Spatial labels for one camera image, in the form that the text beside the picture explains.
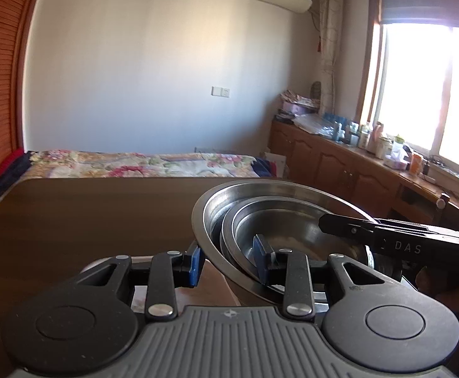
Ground navy cloth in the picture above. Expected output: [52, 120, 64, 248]
[0, 152, 33, 207]

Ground patterned white curtain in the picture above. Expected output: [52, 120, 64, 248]
[318, 0, 346, 115]

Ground folded floral cloth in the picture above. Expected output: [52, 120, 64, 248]
[281, 90, 320, 105]

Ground white paper bag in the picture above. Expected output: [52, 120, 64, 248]
[264, 152, 289, 178]

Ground window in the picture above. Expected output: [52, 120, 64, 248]
[361, 24, 459, 174]

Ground wooden cabinet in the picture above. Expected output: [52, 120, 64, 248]
[271, 120, 459, 225]

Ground red cloth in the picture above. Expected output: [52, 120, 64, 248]
[0, 149, 27, 166]

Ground large steel bowl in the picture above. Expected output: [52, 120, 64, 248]
[192, 179, 376, 306]

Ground floral blanket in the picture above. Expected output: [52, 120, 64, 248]
[0, 149, 259, 229]

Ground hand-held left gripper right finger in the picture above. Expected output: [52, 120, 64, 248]
[253, 234, 385, 318]

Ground small steel bowl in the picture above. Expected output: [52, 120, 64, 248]
[232, 209, 368, 276]
[220, 199, 372, 284]

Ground clear plastic bag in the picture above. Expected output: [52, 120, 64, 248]
[294, 113, 344, 135]

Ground dark folded clothes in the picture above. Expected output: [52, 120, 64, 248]
[253, 157, 279, 177]

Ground person's right hand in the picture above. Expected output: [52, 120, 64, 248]
[417, 249, 459, 312]

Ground pink box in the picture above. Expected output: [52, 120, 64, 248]
[281, 101, 317, 114]

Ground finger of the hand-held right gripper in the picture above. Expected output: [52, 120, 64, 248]
[319, 213, 377, 241]

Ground square floral plate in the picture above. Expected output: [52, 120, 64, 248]
[82, 254, 328, 313]

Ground row of bottles and jars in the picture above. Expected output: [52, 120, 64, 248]
[324, 112, 435, 174]

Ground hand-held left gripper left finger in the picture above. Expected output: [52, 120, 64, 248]
[80, 244, 204, 321]

